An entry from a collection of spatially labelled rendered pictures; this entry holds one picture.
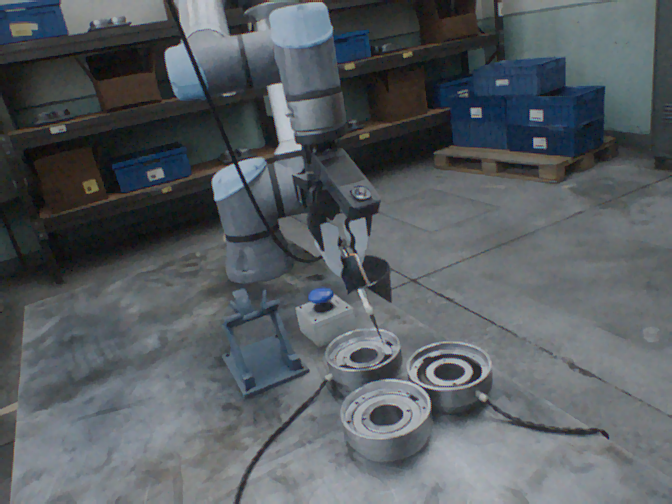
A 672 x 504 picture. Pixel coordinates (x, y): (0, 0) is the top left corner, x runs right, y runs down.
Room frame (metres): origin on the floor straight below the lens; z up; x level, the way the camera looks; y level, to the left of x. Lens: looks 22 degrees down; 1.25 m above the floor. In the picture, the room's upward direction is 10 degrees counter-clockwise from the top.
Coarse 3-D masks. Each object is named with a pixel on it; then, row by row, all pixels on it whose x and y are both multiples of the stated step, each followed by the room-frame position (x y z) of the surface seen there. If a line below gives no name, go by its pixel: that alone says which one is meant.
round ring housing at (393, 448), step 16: (368, 384) 0.57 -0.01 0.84; (384, 384) 0.57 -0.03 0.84; (400, 384) 0.56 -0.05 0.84; (352, 400) 0.55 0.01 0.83; (384, 400) 0.54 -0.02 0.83; (416, 400) 0.54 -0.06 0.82; (352, 416) 0.53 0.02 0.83; (368, 416) 0.52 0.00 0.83; (384, 416) 0.54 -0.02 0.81; (400, 416) 0.53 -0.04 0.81; (352, 432) 0.49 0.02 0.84; (384, 432) 0.49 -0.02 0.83; (416, 432) 0.47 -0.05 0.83; (368, 448) 0.47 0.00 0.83; (384, 448) 0.47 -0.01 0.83; (400, 448) 0.47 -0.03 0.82; (416, 448) 0.48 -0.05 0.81
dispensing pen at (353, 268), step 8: (344, 240) 0.75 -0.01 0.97; (344, 248) 0.74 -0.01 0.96; (344, 256) 0.74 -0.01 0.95; (352, 256) 0.72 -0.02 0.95; (344, 264) 0.72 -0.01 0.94; (352, 264) 0.71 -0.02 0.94; (344, 272) 0.72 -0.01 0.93; (352, 272) 0.70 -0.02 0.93; (360, 272) 0.71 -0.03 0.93; (344, 280) 0.73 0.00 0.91; (352, 280) 0.70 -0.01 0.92; (360, 280) 0.70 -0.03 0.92; (352, 288) 0.70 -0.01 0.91; (360, 288) 0.71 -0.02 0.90; (360, 296) 0.70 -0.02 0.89; (368, 304) 0.69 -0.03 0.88; (368, 312) 0.69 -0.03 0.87; (376, 328) 0.68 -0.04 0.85
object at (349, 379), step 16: (352, 336) 0.70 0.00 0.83; (368, 336) 0.70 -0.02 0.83; (384, 336) 0.68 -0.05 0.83; (336, 352) 0.67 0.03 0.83; (352, 352) 0.66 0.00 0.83; (368, 352) 0.67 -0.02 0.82; (384, 352) 0.65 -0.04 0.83; (400, 352) 0.63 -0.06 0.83; (336, 368) 0.62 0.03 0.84; (368, 368) 0.60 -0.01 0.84; (384, 368) 0.60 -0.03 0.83; (352, 384) 0.60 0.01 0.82
